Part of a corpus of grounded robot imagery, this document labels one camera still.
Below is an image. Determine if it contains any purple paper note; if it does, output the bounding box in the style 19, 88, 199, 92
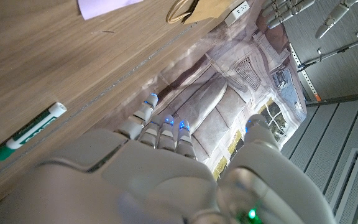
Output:
77, 0, 144, 21

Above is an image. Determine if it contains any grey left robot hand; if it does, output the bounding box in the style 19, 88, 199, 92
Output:
261, 0, 358, 40

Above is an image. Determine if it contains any brown paper bag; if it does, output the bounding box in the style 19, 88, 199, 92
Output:
165, 0, 245, 25

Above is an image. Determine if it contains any printed sofa backdrop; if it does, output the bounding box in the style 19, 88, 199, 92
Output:
98, 0, 308, 181

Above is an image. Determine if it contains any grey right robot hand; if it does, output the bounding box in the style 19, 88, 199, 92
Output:
0, 93, 337, 224

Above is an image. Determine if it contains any white power strip box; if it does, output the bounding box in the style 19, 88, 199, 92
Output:
224, 0, 250, 27

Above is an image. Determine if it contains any green white marker pen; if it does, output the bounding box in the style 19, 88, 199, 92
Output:
0, 101, 68, 162

